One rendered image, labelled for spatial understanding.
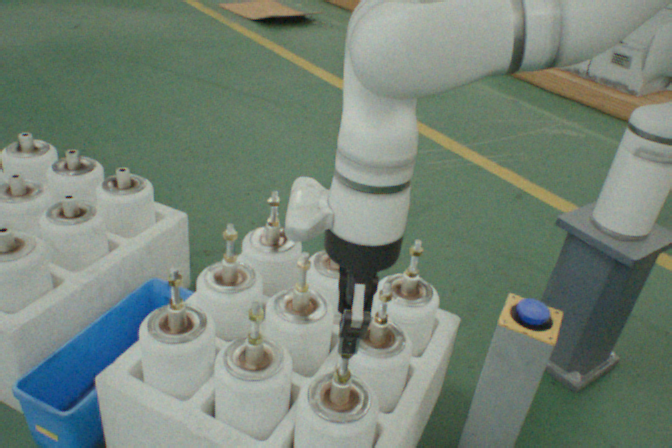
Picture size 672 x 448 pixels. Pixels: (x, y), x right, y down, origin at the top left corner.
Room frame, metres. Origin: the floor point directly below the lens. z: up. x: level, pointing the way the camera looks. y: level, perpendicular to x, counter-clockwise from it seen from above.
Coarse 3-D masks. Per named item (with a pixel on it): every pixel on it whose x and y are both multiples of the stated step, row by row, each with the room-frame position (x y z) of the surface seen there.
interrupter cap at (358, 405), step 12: (312, 384) 0.48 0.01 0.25; (324, 384) 0.49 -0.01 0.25; (360, 384) 0.49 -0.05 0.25; (312, 396) 0.47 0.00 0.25; (324, 396) 0.47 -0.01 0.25; (360, 396) 0.47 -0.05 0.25; (312, 408) 0.45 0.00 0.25; (324, 408) 0.45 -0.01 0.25; (336, 408) 0.46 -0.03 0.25; (348, 408) 0.46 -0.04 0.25; (360, 408) 0.46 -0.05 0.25; (336, 420) 0.44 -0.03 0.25; (348, 420) 0.44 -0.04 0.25
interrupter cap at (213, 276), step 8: (216, 264) 0.69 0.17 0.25; (240, 264) 0.70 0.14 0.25; (208, 272) 0.67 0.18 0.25; (216, 272) 0.68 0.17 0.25; (240, 272) 0.68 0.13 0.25; (248, 272) 0.68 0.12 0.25; (208, 280) 0.66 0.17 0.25; (216, 280) 0.66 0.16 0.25; (224, 280) 0.66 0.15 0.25; (240, 280) 0.67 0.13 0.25; (248, 280) 0.67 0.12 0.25; (216, 288) 0.64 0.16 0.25; (224, 288) 0.64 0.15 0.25; (232, 288) 0.64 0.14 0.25; (240, 288) 0.64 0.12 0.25
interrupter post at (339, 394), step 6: (336, 384) 0.46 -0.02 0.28; (342, 384) 0.46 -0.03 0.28; (348, 384) 0.47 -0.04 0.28; (336, 390) 0.46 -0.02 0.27; (342, 390) 0.46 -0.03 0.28; (348, 390) 0.47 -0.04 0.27; (330, 396) 0.47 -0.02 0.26; (336, 396) 0.46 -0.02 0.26; (342, 396) 0.46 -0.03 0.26; (348, 396) 0.47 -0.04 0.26; (336, 402) 0.46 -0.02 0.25; (342, 402) 0.46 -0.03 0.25
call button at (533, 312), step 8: (520, 304) 0.59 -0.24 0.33; (528, 304) 0.59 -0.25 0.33; (536, 304) 0.59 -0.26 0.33; (544, 304) 0.59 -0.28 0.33; (520, 312) 0.58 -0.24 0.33; (528, 312) 0.57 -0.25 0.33; (536, 312) 0.57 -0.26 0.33; (544, 312) 0.58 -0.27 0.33; (528, 320) 0.57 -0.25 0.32; (536, 320) 0.56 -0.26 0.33; (544, 320) 0.57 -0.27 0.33
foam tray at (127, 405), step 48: (336, 336) 0.66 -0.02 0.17; (432, 336) 0.72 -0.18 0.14; (96, 384) 0.52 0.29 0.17; (144, 384) 0.52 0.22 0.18; (432, 384) 0.61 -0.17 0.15; (144, 432) 0.49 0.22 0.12; (192, 432) 0.46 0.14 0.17; (240, 432) 0.46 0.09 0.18; (288, 432) 0.47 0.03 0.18; (384, 432) 0.49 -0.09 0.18
